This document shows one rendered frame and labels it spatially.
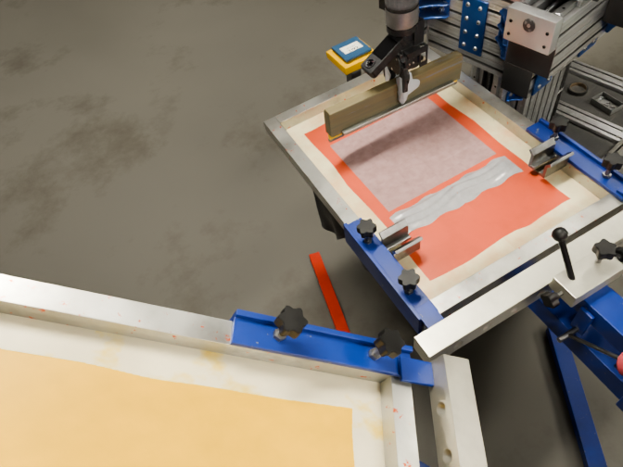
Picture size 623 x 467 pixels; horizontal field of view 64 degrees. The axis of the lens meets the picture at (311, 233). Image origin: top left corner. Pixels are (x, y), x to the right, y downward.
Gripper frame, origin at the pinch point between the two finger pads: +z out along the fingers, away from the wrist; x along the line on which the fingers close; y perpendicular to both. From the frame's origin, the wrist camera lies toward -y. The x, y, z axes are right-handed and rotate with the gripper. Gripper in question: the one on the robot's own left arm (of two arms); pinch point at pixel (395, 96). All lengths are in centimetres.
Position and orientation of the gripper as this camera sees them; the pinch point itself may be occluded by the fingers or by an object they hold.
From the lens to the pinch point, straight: 136.6
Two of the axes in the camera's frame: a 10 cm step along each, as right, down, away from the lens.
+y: 8.7, -4.7, 1.9
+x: -4.8, -6.6, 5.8
